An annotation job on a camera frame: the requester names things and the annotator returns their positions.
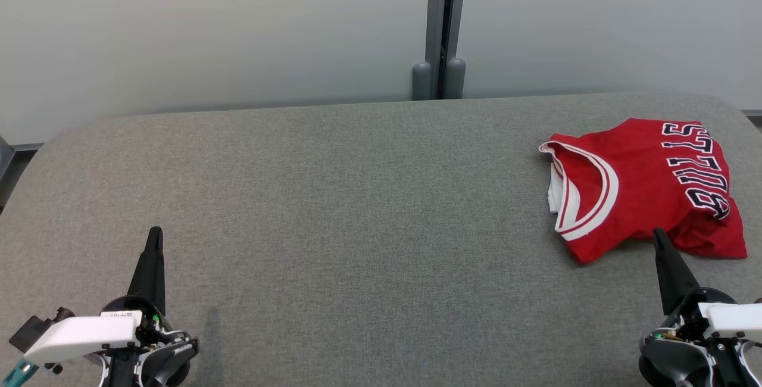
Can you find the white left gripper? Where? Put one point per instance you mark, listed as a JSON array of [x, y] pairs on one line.
[[83, 336]]

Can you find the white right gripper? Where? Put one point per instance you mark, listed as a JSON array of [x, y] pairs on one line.
[[726, 318]]

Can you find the red and white Bulls jersey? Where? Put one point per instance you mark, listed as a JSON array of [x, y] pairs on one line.
[[643, 184]]

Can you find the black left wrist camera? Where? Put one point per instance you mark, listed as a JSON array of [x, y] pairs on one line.
[[36, 330]]

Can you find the teal left camera connector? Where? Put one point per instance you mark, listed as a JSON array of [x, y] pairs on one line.
[[18, 375]]

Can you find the grey rounded post foot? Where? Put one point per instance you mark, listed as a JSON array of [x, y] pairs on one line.
[[421, 81], [455, 78]]

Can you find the grey partition post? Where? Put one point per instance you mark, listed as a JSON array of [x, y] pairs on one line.
[[446, 12]]

